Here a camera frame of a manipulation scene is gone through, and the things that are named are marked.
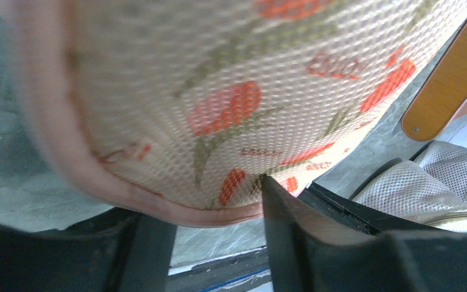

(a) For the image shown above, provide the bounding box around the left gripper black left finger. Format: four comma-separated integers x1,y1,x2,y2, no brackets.
0,208,176,291

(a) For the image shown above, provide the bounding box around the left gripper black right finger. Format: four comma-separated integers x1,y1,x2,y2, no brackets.
261,176,467,291

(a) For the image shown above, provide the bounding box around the floral mesh laundry bag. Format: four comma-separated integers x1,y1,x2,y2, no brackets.
0,1,467,228

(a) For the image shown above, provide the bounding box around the orange wooden shelf rack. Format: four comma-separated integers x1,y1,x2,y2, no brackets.
401,20,467,142

